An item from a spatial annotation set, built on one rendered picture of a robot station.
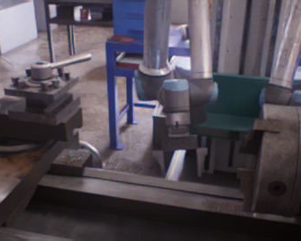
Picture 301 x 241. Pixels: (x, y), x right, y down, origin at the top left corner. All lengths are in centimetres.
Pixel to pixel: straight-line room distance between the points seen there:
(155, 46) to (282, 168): 102
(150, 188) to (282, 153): 54
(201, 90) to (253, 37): 54
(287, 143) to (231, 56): 122
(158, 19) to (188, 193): 76
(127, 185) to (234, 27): 103
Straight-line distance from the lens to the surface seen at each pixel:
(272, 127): 81
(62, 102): 119
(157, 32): 165
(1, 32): 585
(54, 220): 130
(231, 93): 195
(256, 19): 193
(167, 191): 121
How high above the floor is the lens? 155
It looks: 27 degrees down
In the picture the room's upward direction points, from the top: 1 degrees clockwise
